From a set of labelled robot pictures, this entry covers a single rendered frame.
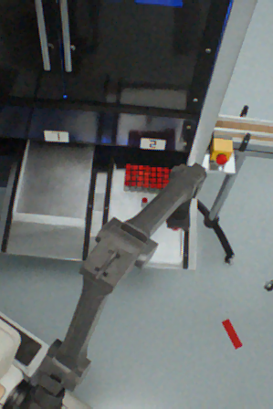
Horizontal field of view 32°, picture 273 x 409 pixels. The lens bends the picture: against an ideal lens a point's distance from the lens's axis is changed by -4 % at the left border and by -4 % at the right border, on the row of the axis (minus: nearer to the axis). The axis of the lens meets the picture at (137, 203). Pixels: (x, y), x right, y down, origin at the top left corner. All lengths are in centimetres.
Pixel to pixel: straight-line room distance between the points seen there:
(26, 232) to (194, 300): 115
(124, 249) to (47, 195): 87
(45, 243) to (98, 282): 80
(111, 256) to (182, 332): 162
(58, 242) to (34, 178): 27
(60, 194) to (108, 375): 105
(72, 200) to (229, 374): 126
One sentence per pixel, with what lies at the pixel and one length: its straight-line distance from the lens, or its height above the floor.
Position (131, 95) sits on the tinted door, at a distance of 154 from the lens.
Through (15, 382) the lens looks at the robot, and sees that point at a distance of 125.
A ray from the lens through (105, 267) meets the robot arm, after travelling 93.
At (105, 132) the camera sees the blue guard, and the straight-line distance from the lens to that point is 169.
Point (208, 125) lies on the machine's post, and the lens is 163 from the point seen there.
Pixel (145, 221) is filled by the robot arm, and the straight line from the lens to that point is 102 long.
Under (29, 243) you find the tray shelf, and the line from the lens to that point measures 171.
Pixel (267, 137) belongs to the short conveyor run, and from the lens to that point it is 193.
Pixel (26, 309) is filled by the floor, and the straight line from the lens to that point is 256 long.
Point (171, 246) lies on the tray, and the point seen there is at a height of 88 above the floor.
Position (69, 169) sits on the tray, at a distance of 183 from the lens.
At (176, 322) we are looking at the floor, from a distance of 254.
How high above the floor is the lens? 244
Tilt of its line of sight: 63 degrees down
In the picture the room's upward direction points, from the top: 8 degrees clockwise
